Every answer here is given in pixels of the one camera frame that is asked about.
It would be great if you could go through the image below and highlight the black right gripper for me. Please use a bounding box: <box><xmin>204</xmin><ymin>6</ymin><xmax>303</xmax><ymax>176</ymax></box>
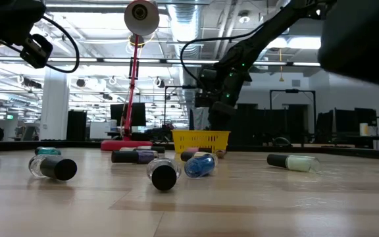
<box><xmin>195</xmin><ymin>65</ymin><xmax>239</xmax><ymax>132</ymax></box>

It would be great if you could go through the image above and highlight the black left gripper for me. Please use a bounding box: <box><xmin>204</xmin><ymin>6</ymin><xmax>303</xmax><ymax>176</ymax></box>
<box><xmin>0</xmin><ymin>0</ymin><xmax>47</xmax><ymax>47</ymax></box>

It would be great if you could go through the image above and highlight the blue nail polish bottle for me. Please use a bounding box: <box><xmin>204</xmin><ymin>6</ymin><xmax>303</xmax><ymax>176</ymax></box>
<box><xmin>184</xmin><ymin>153</ymin><xmax>217</xmax><ymax>179</ymax></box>

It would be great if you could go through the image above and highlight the pale green nail polish bottle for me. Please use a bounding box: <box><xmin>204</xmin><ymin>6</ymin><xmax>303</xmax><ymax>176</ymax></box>
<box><xmin>266</xmin><ymin>153</ymin><xmax>321</xmax><ymax>174</ymax></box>

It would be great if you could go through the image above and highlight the purple nail polish bottle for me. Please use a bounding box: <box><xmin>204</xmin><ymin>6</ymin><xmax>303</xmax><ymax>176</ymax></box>
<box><xmin>111</xmin><ymin>149</ymin><xmax>159</xmax><ymax>165</ymax></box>

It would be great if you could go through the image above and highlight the teal nail polish bottle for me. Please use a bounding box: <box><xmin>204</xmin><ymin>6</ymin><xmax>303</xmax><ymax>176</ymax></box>
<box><xmin>34</xmin><ymin>146</ymin><xmax>63</xmax><ymax>157</ymax></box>

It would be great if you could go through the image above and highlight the white cloth cover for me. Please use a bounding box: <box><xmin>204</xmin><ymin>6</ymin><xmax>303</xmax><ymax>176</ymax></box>
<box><xmin>194</xmin><ymin>107</ymin><xmax>211</xmax><ymax>131</ymax></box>

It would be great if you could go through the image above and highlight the yellow plastic basket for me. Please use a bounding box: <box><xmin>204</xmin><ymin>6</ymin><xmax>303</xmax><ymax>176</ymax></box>
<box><xmin>171</xmin><ymin>130</ymin><xmax>231</xmax><ymax>154</ymax></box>

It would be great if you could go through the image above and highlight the black computer monitor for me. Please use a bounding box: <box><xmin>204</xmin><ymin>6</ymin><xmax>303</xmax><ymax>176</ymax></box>
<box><xmin>110</xmin><ymin>102</ymin><xmax>147</xmax><ymax>128</ymax></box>

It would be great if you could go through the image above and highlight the red desk lamp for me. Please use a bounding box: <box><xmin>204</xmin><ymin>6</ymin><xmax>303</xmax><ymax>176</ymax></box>
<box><xmin>100</xmin><ymin>0</ymin><xmax>160</xmax><ymax>152</ymax></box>

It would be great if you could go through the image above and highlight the white building pillar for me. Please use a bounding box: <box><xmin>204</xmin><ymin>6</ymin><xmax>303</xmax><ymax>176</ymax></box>
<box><xmin>39</xmin><ymin>67</ymin><xmax>70</xmax><ymax>142</ymax></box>

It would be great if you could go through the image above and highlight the black cabinet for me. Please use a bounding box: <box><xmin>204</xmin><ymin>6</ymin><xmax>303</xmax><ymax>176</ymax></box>
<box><xmin>66</xmin><ymin>109</ymin><xmax>88</xmax><ymax>142</ymax></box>

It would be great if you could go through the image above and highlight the row of black monitors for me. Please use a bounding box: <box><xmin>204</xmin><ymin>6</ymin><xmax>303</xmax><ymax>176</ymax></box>
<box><xmin>315</xmin><ymin>107</ymin><xmax>378</xmax><ymax>136</ymax></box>

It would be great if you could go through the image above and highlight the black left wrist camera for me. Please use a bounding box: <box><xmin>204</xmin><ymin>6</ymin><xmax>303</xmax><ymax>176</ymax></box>
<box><xmin>20</xmin><ymin>34</ymin><xmax>54</xmax><ymax>69</ymax></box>

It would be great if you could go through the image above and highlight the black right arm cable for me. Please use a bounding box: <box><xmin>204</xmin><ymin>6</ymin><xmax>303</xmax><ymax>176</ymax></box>
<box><xmin>180</xmin><ymin>22</ymin><xmax>268</xmax><ymax>92</ymax></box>

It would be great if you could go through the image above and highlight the yellow hanging cord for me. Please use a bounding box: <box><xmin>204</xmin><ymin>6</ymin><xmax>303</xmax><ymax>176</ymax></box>
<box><xmin>278</xmin><ymin>48</ymin><xmax>285</xmax><ymax>82</ymax></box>

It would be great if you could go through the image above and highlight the black left camera cable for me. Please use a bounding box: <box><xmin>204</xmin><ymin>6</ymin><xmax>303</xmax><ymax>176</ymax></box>
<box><xmin>41</xmin><ymin>15</ymin><xmax>80</xmax><ymax>74</ymax></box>

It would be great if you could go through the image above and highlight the black metal frame stand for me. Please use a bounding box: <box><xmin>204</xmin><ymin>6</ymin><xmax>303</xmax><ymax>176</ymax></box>
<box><xmin>269</xmin><ymin>88</ymin><xmax>317</xmax><ymax>145</ymax></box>

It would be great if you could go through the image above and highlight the silver ceiling duct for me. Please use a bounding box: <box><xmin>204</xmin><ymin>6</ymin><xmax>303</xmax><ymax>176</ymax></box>
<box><xmin>166</xmin><ymin>0</ymin><xmax>205</xmax><ymax>59</ymax></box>

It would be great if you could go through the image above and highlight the black aluminium table frame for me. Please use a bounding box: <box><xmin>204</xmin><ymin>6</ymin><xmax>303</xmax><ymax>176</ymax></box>
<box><xmin>0</xmin><ymin>140</ymin><xmax>379</xmax><ymax>162</ymax></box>

